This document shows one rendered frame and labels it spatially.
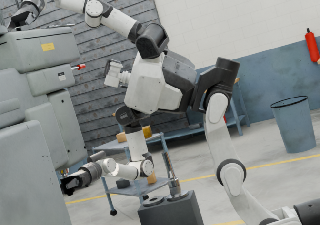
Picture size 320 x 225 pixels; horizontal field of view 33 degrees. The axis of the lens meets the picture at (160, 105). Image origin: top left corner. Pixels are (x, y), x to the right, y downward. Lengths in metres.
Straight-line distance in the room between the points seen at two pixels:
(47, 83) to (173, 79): 0.61
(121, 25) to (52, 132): 0.62
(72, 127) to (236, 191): 0.84
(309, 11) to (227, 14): 1.39
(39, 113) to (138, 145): 0.74
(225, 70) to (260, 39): 7.07
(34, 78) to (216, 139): 0.93
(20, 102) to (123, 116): 0.76
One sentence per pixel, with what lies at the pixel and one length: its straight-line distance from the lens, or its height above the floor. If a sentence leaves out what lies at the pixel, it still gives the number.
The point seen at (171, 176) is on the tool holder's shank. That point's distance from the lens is 2.13.
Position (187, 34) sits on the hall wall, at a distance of 9.90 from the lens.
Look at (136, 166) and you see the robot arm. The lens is 2.68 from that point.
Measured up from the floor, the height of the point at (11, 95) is 1.66.
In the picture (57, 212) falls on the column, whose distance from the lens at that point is 1.89.
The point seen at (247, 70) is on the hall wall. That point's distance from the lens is 9.68.
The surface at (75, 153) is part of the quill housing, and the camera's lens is 2.28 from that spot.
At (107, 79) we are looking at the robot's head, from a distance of 2.55.
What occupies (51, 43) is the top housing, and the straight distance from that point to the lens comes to 2.28.
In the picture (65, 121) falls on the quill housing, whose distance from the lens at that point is 2.27.
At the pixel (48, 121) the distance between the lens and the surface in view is 2.13.
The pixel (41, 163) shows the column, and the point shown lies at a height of 1.42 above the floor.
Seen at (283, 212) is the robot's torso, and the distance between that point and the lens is 2.85.
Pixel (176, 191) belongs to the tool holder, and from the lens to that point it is 2.14.
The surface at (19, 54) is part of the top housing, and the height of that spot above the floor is 1.80.
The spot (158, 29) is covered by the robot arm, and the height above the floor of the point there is 1.76.
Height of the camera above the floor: 1.65
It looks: 5 degrees down
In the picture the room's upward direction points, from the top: 16 degrees counter-clockwise
